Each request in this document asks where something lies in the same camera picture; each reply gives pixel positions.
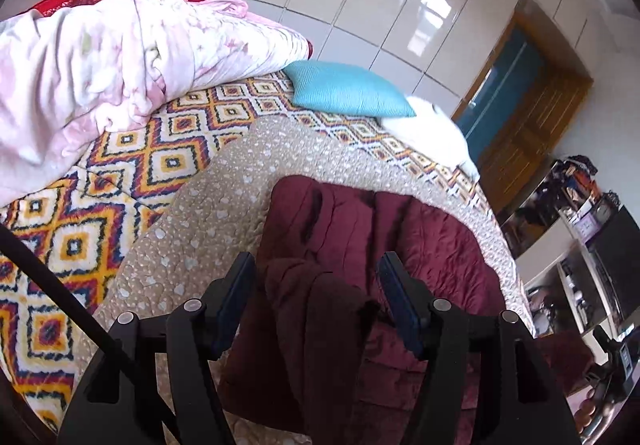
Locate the pink white floral duvet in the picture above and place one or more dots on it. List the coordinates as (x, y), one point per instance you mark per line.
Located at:
(106, 67)

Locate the white shelving unit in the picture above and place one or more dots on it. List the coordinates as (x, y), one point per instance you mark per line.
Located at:
(577, 251)

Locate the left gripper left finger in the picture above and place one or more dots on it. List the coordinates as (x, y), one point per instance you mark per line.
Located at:
(150, 377)

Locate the teal pillow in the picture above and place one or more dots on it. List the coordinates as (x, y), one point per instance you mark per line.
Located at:
(348, 90)

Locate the wooden door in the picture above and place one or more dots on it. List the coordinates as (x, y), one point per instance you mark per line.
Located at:
(520, 105)

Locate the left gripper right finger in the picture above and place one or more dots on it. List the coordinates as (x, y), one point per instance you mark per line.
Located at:
(518, 400)

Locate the colourful diamond-patterned blanket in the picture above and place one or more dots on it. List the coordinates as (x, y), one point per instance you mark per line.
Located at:
(82, 225)

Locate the maroon quilted coat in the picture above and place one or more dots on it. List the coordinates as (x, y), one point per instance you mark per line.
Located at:
(373, 318)

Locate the beige heart-patterned bedspread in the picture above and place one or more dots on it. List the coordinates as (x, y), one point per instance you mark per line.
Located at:
(222, 210)

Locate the white pillow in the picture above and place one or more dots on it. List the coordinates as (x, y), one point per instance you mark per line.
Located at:
(433, 134)

